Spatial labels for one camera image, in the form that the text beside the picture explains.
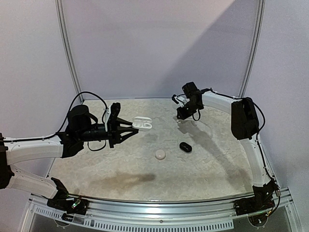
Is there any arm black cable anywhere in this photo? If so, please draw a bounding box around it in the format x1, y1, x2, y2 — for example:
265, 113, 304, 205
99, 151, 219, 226
4, 91, 109, 151
193, 88, 281, 208

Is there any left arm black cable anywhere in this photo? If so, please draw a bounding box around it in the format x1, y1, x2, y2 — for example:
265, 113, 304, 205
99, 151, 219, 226
4, 91, 109, 151

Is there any pink earbud charging case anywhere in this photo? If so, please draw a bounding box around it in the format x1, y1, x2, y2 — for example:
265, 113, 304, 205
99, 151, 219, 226
155, 149, 166, 160

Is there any right aluminium corner post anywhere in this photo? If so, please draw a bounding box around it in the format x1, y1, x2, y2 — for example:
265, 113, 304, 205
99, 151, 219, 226
238, 0, 266, 97

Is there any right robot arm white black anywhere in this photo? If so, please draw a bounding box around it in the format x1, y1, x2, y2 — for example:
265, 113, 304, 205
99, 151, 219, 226
171, 82, 281, 219

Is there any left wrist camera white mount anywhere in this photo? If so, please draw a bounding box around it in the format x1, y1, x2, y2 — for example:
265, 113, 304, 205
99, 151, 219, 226
102, 102, 121, 131

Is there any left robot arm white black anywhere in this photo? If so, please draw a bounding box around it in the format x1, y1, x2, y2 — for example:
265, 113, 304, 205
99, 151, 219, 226
0, 102, 139, 215

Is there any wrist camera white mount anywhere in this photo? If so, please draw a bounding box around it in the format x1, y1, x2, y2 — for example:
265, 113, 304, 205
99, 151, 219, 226
102, 102, 121, 131
171, 94, 187, 107

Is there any left aluminium corner post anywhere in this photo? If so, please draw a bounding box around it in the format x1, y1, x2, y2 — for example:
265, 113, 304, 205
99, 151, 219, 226
55, 0, 82, 94

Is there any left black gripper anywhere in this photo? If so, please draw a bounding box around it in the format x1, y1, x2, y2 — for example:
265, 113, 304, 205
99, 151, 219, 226
78, 118, 138, 148

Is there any aluminium corner post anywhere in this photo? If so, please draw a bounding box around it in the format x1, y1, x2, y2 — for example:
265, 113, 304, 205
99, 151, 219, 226
238, 0, 266, 97
55, 0, 82, 94

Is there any black earbud charging case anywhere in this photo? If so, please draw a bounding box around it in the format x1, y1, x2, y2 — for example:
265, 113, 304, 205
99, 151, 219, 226
179, 142, 192, 153

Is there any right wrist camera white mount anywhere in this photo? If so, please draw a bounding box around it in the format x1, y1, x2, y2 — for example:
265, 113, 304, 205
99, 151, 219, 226
171, 94, 187, 107

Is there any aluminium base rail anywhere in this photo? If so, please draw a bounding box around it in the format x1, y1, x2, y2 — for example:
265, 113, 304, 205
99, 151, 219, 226
22, 188, 302, 232

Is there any white earbud charging case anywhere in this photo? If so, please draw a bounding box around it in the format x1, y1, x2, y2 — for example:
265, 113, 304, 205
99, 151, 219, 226
132, 116, 152, 131

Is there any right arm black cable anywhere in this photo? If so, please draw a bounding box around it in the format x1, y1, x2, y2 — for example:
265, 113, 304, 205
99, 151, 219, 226
193, 88, 281, 208

